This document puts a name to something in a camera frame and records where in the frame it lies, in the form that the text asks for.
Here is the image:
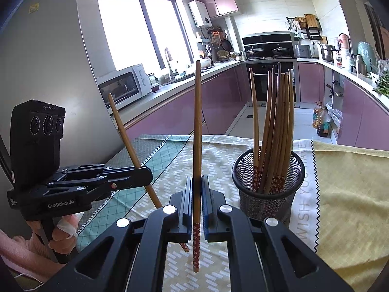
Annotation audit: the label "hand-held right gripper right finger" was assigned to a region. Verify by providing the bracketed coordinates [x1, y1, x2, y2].
[202, 175, 355, 292]

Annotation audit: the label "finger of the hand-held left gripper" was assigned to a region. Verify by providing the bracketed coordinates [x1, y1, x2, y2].
[46, 165, 154, 197]
[62, 163, 113, 174]

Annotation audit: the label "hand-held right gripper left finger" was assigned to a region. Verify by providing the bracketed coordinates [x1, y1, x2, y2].
[39, 176, 193, 292]

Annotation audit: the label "floral bamboo chopstick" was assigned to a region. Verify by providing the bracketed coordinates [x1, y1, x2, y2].
[108, 94, 190, 252]
[192, 60, 203, 273]

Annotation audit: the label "black mesh utensil holder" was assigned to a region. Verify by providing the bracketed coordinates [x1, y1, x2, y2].
[231, 147, 306, 224]

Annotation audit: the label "bunch of wooden chopsticks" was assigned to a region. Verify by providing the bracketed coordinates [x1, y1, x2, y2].
[249, 62, 296, 195]

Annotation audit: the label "person's left forearm pink sleeve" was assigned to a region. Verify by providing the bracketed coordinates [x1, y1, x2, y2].
[0, 228, 66, 284]

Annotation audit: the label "person's left hand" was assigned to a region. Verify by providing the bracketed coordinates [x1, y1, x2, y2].
[50, 212, 83, 258]

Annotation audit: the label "patterned green tablecloth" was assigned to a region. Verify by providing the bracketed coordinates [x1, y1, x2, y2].
[76, 134, 320, 292]

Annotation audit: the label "grey refrigerator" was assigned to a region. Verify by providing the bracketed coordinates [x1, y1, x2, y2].
[0, 0, 136, 216]

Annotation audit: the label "pink kitchen base cabinet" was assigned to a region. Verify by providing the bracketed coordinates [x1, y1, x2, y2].
[297, 60, 389, 152]
[123, 62, 253, 138]

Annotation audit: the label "white microwave oven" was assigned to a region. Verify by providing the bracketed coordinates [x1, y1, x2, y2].
[97, 64, 153, 110]

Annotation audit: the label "yellow tablecloth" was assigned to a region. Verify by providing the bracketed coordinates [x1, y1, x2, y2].
[312, 140, 389, 292]

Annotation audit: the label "kitchen window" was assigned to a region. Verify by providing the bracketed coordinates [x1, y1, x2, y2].
[97, 0, 195, 74]

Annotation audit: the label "yellow cooking oil bottle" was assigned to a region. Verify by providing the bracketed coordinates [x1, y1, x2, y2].
[312, 102, 323, 130]

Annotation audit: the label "black built-in oven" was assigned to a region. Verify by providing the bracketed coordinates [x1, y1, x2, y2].
[249, 62, 297, 106]

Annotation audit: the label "dark sauce bottle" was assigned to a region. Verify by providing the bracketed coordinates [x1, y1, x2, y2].
[317, 106, 330, 137]

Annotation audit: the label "clear plastic bag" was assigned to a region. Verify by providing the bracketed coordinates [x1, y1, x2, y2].
[328, 108, 344, 135]

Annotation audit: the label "black range hood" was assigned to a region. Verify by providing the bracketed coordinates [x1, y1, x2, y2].
[241, 32, 295, 60]

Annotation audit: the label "grey countertop appliance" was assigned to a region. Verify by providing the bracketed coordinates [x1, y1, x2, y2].
[295, 44, 312, 58]

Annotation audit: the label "pink upper cabinets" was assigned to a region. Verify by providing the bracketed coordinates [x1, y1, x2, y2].
[196, 0, 239, 18]

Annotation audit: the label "stainless steel stock pot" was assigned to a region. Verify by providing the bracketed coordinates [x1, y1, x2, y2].
[319, 43, 336, 61]

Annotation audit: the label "steel thermos bottle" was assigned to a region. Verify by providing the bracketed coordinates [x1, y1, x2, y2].
[356, 54, 368, 75]

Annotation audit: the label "bunch of green vegetables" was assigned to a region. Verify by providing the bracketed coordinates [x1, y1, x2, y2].
[373, 71, 389, 97]

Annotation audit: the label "crumpled transparent plastic bag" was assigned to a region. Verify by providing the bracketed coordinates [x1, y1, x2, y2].
[369, 59, 389, 77]

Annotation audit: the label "teal kitchen appliance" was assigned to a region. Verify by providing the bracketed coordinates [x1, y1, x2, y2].
[358, 42, 380, 68]

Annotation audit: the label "white wall water heater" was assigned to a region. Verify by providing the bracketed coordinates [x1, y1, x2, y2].
[188, 0, 212, 27]

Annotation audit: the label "black wall rack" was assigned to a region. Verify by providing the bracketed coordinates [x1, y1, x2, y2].
[286, 14, 323, 40]

